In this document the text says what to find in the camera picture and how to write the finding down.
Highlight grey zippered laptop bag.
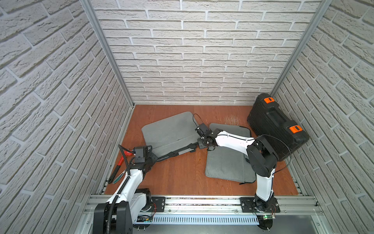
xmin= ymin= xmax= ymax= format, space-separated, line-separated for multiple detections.
xmin=142 ymin=112 xmax=200 ymax=162

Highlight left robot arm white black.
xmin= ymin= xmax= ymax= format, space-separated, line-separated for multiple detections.
xmin=93 ymin=153 xmax=157 ymax=234

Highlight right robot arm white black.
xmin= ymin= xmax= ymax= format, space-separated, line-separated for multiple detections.
xmin=195 ymin=127 xmax=279 ymax=213

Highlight grey laptop sleeve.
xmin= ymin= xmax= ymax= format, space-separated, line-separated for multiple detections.
xmin=204 ymin=122 xmax=257 ymax=183

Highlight black plastic tool case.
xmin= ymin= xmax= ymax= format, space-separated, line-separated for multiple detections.
xmin=247 ymin=93 xmax=310 ymax=161

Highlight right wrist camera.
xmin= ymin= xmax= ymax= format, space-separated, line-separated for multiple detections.
xmin=195 ymin=123 xmax=212 ymax=138

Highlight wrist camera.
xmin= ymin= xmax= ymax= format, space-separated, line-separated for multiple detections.
xmin=134 ymin=146 xmax=153 ymax=164
xmin=195 ymin=123 xmax=212 ymax=138

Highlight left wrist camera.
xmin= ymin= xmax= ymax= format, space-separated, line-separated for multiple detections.
xmin=134 ymin=146 xmax=153 ymax=164

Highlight red handled pliers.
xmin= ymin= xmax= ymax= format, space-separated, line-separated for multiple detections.
xmin=107 ymin=148 xmax=134 ymax=184

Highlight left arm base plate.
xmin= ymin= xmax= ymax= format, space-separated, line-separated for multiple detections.
xmin=142 ymin=196 xmax=166 ymax=213

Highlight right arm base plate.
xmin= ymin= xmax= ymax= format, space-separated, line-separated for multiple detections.
xmin=239 ymin=196 xmax=281 ymax=214

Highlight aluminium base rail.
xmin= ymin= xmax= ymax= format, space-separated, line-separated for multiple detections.
xmin=83 ymin=194 xmax=323 ymax=217

